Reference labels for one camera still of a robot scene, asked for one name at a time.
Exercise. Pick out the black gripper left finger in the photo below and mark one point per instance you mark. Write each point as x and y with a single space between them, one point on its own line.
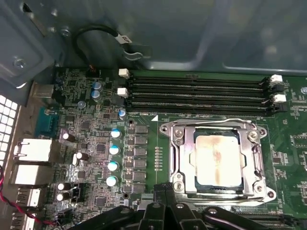
153 220

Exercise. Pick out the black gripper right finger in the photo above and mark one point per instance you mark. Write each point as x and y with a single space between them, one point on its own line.
184 220

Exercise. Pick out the metal locking lever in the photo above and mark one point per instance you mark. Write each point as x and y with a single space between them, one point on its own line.
227 200
211 120

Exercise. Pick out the metal socket cover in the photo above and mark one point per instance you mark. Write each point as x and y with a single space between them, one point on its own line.
187 153

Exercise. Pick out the silver CPU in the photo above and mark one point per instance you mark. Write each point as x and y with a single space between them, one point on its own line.
218 160

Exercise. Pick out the black RAM slot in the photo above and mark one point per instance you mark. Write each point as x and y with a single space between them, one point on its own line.
216 99
268 218
216 81
216 110
216 89

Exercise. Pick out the CPU socket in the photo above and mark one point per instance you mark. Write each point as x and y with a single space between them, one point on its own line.
253 136

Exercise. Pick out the blue-topped capacitor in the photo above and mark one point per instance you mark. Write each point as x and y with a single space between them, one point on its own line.
113 165
96 94
97 85
110 181
115 133
122 113
114 150

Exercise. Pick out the green motherboard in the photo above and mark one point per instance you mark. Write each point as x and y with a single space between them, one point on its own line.
149 141

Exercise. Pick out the dark capacitor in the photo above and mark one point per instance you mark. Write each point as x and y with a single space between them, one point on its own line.
61 197
82 155
62 186
67 136

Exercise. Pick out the silver rear port housing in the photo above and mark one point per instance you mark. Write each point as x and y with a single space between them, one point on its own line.
33 149
27 175
28 197
22 222
43 92

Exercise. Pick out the blue rear port connector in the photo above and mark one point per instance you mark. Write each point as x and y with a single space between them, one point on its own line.
46 122

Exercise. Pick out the black and grey PC case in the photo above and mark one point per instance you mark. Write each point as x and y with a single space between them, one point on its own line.
216 36

